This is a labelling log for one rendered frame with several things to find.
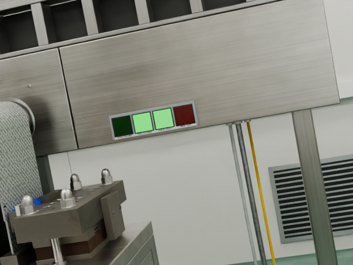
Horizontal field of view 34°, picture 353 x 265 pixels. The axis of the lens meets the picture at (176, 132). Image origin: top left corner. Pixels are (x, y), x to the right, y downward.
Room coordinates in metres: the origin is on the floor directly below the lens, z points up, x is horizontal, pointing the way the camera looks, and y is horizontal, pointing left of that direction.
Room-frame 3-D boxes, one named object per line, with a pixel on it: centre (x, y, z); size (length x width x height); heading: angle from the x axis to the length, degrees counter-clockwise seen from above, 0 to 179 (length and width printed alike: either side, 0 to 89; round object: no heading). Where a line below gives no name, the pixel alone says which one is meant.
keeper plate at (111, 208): (1.52, 0.20, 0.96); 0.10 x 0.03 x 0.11; 170
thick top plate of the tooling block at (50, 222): (1.52, 0.29, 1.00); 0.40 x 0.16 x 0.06; 170
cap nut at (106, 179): (1.67, 0.22, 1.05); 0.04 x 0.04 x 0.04
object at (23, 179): (1.50, 0.42, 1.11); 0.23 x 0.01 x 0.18; 170
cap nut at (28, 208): (1.36, 0.37, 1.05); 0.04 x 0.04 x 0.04
